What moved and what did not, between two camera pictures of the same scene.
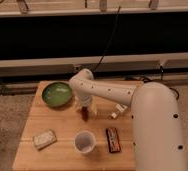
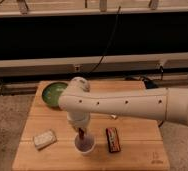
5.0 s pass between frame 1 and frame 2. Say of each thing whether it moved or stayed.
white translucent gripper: moved
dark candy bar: stayed
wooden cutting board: stayed
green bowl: stayed
